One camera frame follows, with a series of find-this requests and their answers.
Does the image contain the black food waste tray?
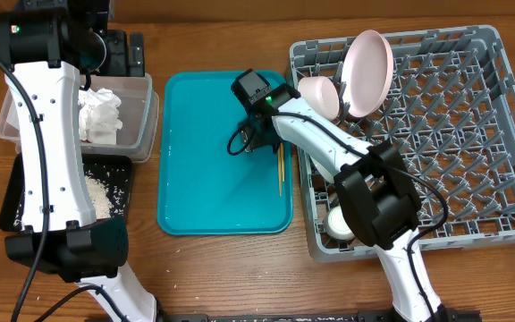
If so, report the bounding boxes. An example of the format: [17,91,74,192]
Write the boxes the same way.
[0,154,134,232]

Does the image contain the spilled rice pile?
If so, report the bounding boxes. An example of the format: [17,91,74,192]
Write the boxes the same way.
[83,164,126,220]

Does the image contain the clear plastic waste bin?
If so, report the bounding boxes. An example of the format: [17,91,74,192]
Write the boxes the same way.
[0,72,160,164]

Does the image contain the cardboard back wall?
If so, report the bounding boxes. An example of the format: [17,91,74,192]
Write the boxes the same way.
[112,0,515,23]

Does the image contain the small white cup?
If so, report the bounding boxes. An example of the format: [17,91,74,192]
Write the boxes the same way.
[324,206,355,241]

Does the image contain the white tissue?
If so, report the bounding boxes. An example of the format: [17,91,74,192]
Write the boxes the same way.
[78,88,123,145]

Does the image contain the large white plate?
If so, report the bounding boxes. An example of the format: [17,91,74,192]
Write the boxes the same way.
[341,30,394,118]

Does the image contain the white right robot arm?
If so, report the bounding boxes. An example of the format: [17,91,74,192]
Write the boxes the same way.
[231,69,449,321]

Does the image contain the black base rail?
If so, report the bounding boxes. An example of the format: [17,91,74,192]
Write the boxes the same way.
[157,308,483,322]

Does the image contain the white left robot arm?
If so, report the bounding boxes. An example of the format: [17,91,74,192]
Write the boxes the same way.
[0,1,163,321]

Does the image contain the teal serving tray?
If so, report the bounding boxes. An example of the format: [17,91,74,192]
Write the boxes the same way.
[157,71,293,236]

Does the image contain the pink bowl with rice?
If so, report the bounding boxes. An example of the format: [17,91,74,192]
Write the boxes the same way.
[298,76,340,121]

